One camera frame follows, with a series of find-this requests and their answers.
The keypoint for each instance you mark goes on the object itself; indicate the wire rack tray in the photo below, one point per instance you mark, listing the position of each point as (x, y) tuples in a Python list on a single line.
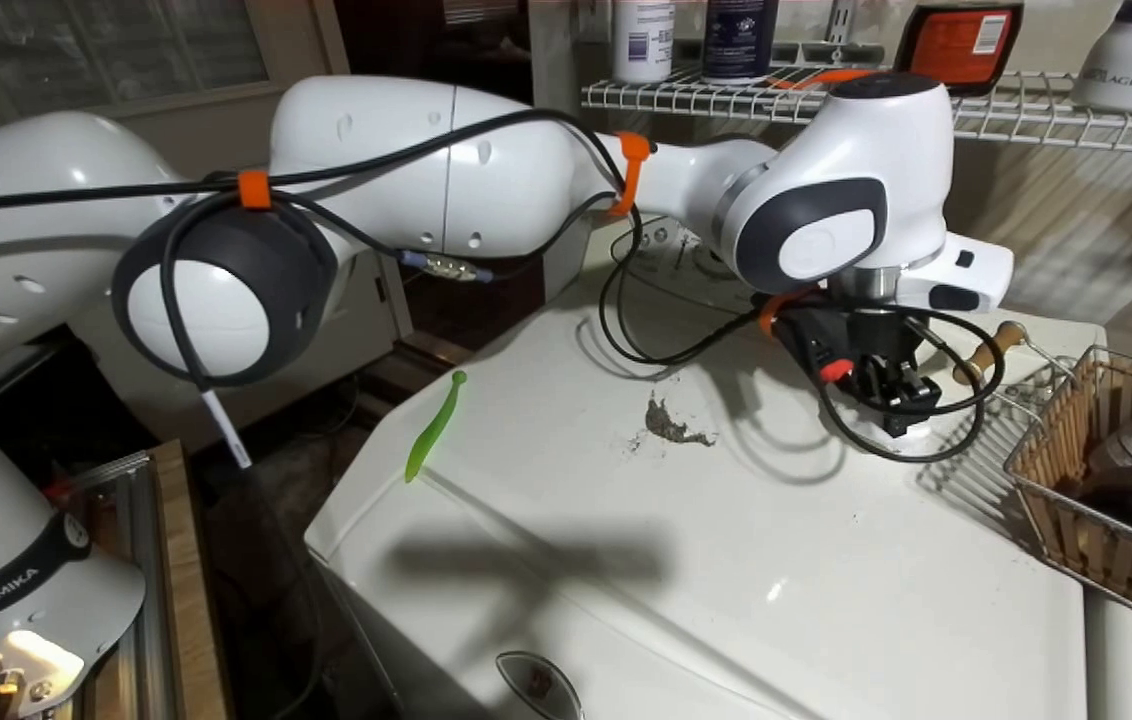
[(976, 479)]

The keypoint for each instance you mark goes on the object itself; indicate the white washing machine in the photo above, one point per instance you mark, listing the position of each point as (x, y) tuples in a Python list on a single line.
[(559, 560)]

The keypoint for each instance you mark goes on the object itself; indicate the dirt pile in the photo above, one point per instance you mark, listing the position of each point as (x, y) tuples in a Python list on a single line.
[(672, 431)]

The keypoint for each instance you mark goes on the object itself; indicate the dark blue bottle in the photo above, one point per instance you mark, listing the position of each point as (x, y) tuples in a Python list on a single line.
[(737, 36)]

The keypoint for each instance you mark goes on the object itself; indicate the wooden handled tool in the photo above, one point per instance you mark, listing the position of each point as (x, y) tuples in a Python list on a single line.
[(976, 367)]

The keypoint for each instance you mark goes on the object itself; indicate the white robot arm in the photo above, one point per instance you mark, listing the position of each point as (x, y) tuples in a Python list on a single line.
[(229, 277)]

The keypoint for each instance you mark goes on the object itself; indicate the wooden board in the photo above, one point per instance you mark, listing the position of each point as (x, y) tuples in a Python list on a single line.
[(197, 670)]

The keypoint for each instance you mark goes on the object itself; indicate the orange box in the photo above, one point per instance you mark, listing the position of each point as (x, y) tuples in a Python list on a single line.
[(965, 46)]

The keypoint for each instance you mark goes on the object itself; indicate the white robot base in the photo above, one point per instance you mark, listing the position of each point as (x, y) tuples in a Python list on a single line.
[(62, 602)]

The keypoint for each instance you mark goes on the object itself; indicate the green plastic strip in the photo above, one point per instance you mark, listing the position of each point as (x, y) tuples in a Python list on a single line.
[(434, 431)]

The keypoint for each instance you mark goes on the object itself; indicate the white lotion bottle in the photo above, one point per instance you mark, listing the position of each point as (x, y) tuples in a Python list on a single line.
[(643, 41)]

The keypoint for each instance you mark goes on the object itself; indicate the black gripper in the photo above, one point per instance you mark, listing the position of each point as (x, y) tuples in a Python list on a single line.
[(864, 353)]

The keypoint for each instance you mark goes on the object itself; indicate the wicker basket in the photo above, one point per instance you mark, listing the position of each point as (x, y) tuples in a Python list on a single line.
[(1082, 520)]

